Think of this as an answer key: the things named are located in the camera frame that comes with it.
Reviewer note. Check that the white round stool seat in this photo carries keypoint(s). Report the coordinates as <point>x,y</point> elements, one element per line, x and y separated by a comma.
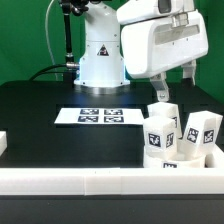
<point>170,159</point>

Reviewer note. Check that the white U-shaped fence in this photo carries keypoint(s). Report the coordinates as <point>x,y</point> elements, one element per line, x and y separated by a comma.
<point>130,181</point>

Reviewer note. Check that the paper sheet with markers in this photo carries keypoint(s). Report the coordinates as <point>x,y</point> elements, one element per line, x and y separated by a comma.
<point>99,116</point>

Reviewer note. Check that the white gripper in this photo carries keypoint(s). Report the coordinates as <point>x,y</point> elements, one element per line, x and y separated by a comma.
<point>155,46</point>

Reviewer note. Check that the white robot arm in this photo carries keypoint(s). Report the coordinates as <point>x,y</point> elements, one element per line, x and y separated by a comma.
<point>102,66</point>

